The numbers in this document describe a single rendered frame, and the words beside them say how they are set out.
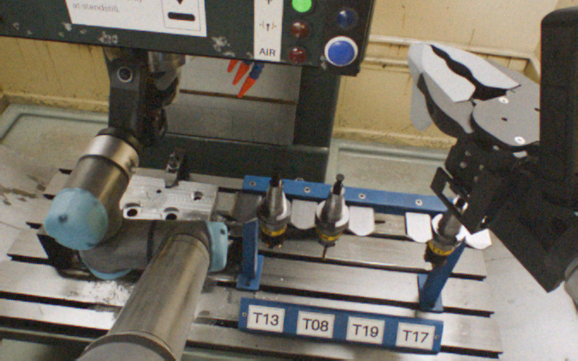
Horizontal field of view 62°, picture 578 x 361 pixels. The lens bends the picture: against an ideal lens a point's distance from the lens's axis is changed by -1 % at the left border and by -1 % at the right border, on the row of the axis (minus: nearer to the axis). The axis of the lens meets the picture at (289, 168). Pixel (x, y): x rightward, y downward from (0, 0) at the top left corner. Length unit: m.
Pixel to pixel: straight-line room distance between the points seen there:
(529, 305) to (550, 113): 1.16
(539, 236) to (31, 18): 0.56
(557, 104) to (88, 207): 0.53
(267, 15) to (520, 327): 1.11
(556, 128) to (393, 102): 1.59
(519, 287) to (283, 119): 0.81
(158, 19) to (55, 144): 1.59
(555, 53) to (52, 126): 2.06
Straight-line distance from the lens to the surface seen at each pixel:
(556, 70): 0.32
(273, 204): 0.88
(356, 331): 1.12
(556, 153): 0.33
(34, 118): 2.28
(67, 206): 0.66
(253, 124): 1.48
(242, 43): 0.56
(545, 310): 1.45
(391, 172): 1.95
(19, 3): 0.64
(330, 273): 1.23
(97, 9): 0.60
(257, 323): 1.12
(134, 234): 0.73
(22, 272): 1.33
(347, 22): 0.53
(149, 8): 0.57
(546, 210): 0.35
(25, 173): 1.86
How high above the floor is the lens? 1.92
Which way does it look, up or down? 45 degrees down
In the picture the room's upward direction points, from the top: 5 degrees clockwise
